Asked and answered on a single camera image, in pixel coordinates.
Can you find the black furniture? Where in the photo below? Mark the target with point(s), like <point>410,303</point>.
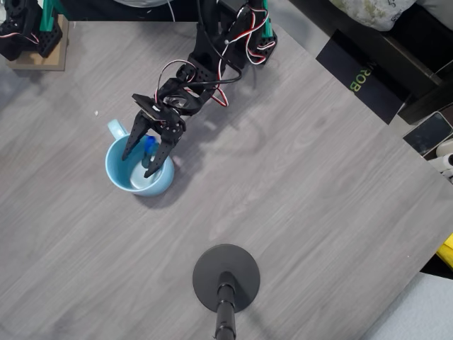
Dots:
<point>417,46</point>

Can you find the wooden base board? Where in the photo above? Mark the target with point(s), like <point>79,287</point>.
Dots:
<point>60,60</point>

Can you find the light blue mug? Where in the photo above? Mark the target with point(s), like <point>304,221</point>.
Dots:
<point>117,173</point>

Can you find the blue marker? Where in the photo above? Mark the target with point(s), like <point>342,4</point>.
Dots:
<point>150,141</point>

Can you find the black box with green letters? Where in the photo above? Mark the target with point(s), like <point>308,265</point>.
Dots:
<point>354,60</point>

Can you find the black round-base camera stand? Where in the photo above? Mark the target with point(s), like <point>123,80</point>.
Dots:
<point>212,269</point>

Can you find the light grey fabric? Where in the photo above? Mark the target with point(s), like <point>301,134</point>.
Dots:
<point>424,311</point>

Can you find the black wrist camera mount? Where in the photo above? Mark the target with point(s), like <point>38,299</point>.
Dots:
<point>145,102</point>

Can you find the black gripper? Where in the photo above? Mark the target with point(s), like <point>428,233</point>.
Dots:
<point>172,128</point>

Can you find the yellow object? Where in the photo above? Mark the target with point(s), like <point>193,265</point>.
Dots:
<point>447,249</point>

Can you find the smartphone with dark screen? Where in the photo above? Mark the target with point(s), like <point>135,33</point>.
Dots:
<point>428,134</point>

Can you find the patterned white pillow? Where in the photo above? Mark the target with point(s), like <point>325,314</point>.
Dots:
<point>375,14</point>

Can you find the white round object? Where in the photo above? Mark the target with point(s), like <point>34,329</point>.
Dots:
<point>141,3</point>

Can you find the green printed clamp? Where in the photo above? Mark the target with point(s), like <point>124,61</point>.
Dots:
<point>47,21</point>
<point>269,32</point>

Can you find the white device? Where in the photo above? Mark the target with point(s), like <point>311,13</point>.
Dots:
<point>444,148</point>

